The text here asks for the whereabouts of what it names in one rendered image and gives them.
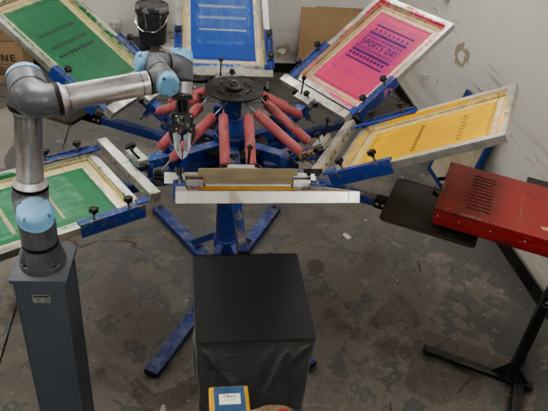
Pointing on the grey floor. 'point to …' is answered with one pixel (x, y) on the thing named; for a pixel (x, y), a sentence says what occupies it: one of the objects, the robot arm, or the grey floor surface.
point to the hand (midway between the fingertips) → (182, 155)
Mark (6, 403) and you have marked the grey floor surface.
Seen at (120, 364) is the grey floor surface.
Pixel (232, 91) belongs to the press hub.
